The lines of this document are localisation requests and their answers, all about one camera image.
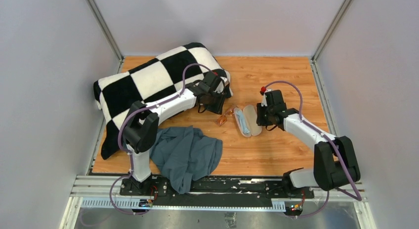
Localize black mounting base plate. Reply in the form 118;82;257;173
119;175;314;208

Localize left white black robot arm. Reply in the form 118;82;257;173
118;71;230;196

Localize black white checkered pillow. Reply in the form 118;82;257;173
93;42;231;160

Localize pink glasses case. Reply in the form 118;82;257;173
241;105;262;137

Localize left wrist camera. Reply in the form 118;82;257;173
212;69;230;93

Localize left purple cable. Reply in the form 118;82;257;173
109;63;218;216

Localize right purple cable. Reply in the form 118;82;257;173
260;80;363;219

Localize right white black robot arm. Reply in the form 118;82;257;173
256;87;361;198

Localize light blue cleaning cloth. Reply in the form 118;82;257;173
234;108;251;137

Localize purple cable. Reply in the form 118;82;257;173
260;80;363;219
109;63;218;216

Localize grey blue crumpled garment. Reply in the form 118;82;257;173
150;126;223;194

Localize aluminium frame rail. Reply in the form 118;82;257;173
70;175;358;213

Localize orange sunglasses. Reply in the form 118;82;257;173
214;105;237;126

